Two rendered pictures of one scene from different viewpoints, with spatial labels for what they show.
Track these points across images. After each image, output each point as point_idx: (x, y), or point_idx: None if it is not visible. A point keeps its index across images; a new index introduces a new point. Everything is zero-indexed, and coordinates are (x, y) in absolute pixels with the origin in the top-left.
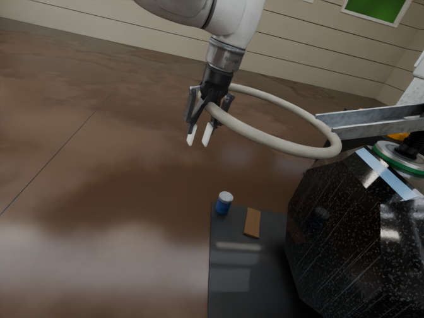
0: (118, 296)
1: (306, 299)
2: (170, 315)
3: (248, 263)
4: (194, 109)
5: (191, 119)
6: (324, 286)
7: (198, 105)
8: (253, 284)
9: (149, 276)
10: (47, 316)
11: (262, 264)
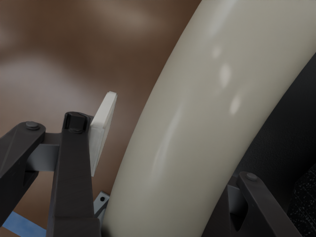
0: (98, 34)
1: (295, 195)
2: (144, 90)
3: (285, 99)
4: (56, 172)
5: (51, 167)
6: (314, 231)
7: (49, 221)
8: (263, 126)
9: (144, 31)
10: (21, 10)
11: (302, 113)
